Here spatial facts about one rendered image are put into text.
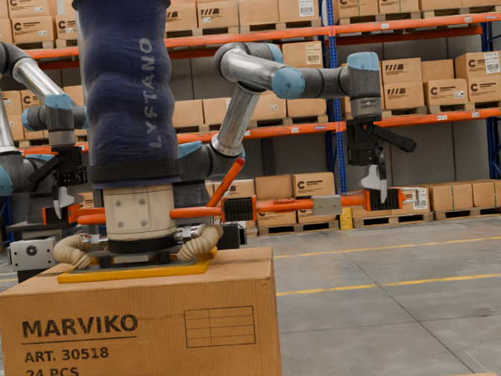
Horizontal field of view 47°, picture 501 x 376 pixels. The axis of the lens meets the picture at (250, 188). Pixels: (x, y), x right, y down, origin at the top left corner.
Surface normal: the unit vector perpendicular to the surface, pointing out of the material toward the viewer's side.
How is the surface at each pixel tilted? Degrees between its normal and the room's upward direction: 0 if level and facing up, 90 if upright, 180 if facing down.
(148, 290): 90
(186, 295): 90
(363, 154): 90
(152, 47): 78
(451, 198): 91
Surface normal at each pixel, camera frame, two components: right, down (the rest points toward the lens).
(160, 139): 0.73, -0.21
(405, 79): 0.01, 0.11
